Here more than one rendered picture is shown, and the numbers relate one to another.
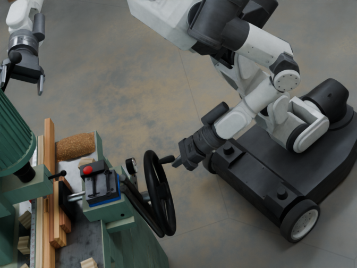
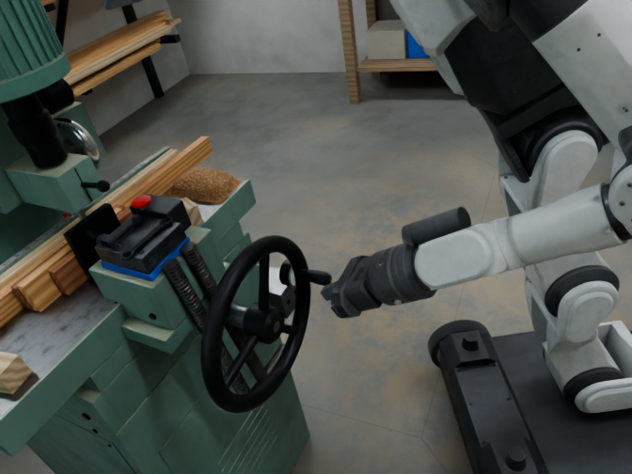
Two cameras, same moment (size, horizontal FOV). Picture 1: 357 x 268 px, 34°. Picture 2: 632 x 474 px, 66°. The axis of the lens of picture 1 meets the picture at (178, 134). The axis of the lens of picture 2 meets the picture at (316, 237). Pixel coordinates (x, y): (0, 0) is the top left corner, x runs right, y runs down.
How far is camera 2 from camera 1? 1.22 m
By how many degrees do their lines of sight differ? 21
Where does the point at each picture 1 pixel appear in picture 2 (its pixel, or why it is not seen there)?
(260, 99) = (549, 228)
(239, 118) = (476, 250)
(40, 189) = (54, 191)
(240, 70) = (541, 188)
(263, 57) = (616, 87)
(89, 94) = (360, 207)
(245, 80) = not seen: hidden behind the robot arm
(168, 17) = not seen: outside the picture
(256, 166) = (499, 390)
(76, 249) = (40, 327)
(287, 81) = not seen: outside the picture
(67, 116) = (323, 216)
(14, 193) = (20, 179)
